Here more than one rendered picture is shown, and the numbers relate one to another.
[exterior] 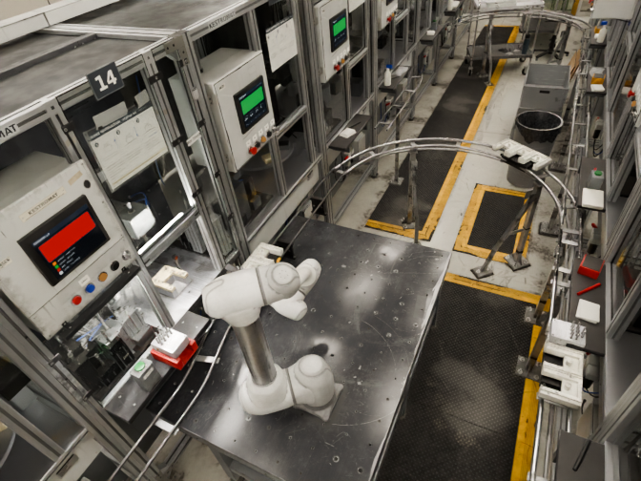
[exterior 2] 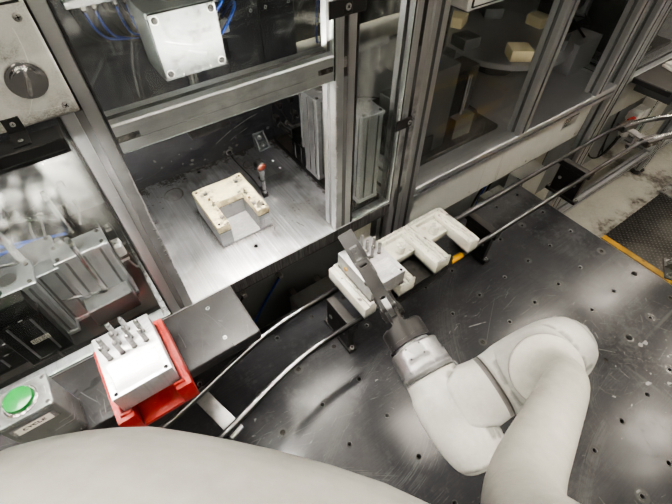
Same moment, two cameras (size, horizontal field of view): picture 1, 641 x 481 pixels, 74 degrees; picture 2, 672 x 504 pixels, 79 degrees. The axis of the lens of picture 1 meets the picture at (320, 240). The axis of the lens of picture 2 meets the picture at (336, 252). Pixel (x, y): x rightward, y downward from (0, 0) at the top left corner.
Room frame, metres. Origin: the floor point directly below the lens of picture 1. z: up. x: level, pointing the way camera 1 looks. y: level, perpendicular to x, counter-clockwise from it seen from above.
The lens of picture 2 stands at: (0.99, 0.27, 1.64)
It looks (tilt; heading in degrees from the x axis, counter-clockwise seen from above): 50 degrees down; 24
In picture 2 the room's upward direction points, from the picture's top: straight up
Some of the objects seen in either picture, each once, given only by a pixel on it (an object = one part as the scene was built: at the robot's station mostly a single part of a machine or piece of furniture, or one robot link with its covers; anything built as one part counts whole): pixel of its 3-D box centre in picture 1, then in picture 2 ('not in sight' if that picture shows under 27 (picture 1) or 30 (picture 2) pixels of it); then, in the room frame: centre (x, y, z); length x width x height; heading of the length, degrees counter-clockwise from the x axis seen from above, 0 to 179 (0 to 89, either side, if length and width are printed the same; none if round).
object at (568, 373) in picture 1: (560, 365); not in sight; (0.88, -0.92, 0.84); 0.37 x 0.14 x 0.10; 149
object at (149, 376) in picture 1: (143, 373); (40, 409); (1.00, 0.80, 0.97); 0.08 x 0.08 x 0.12; 59
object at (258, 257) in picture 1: (257, 272); (404, 263); (1.64, 0.37, 0.84); 0.36 x 0.14 x 0.10; 149
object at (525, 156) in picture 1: (520, 156); not in sight; (2.42, -1.43, 0.84); 0.37 x 0.14 x 0.10; 27
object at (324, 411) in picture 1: (320, 389); not in sight; (0.98, 0.09, 0.71); 0.22 x 0.18 x 0.06; 149
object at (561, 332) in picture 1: (568, 331); not in sight; (0.98, -0.98, 0.92); 0.13 x 0.10 x 0.09; 59
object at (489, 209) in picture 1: (497, 219); not in sight; (2.72, -1.55, 0.01); 1.00 x 0.55 x 0.01; 149
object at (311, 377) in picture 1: (312, 378); not in sight; (0.96, 0.11, 0.85); 0.18 x 0.16 x 0.22; 100
